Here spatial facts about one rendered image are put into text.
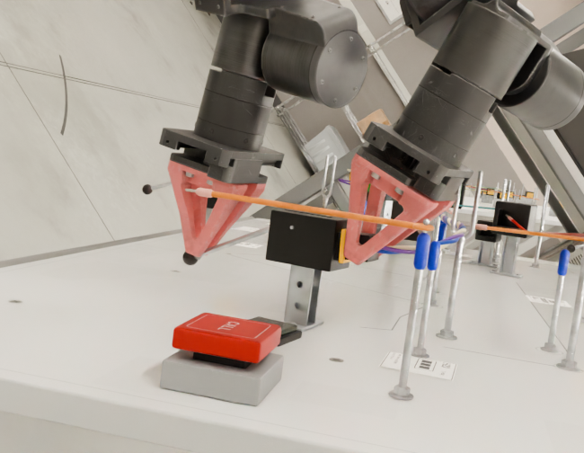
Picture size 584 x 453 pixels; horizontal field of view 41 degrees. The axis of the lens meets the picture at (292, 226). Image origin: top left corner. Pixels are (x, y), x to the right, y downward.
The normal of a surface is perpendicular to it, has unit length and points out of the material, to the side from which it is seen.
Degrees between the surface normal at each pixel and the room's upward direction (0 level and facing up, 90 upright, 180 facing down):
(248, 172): 52
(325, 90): 57
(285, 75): 133
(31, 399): 90
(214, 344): 90
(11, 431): 0
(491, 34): 95
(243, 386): 90
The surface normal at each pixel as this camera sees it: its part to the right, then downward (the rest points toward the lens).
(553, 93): 0.50, 0.47
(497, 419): 0.13, -0.99
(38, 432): 0.83, -0.52
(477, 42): -0.37, 0.06
